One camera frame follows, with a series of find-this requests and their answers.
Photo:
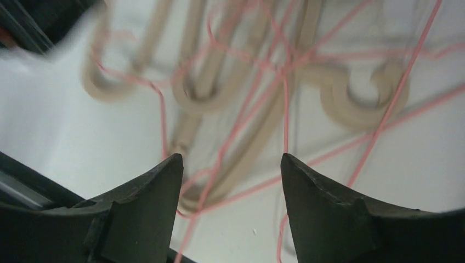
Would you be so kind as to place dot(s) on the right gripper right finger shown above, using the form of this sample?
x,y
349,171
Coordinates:
x,y
332,223

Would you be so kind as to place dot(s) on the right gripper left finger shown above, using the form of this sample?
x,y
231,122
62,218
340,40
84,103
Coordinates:
x,y
42,221

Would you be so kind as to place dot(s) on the pink wire hanger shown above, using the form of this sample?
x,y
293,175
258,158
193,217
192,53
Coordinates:
x,y
399,87
145,83
276,104

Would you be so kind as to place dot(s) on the beige hanger left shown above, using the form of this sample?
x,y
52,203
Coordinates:
x,y
108,85

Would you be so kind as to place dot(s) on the beige hanger middle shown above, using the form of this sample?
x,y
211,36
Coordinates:
x,y
201,99

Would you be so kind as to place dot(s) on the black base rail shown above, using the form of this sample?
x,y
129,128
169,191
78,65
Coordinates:
x,y
38,26

